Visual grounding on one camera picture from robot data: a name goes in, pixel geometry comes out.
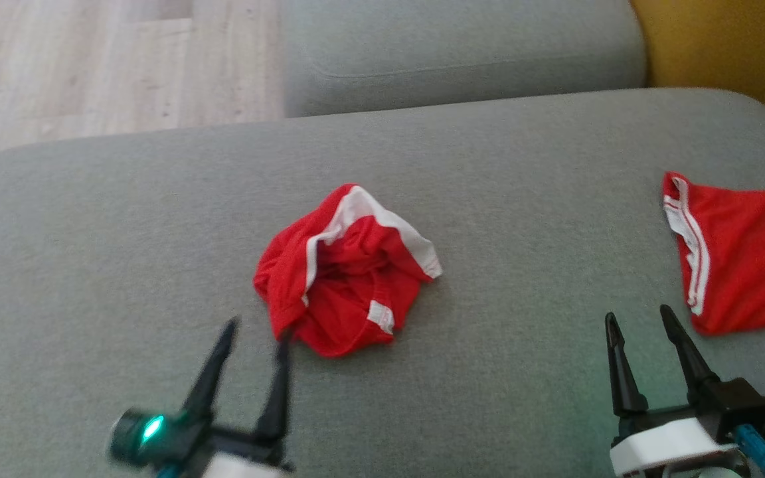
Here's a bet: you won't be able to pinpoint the blue cable plug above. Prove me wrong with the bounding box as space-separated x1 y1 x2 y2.
733 425 765 478

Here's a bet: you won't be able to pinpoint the red shorts with white band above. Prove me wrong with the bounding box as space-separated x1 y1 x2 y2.
252 183 443 359

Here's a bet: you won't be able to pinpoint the yellow sofa backrest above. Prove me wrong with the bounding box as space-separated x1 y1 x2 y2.
628 0 765 133

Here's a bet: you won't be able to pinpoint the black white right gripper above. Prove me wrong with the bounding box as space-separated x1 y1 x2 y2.
604 304 765 478

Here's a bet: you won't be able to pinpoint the small grey sofa seat cushion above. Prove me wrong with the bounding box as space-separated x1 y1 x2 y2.
280 0 649 119

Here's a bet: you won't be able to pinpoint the large grey sofa seat cushion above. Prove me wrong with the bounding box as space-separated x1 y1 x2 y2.
0 88 765 478

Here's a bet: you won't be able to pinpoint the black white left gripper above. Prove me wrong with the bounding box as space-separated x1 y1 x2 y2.
108 317 296 478

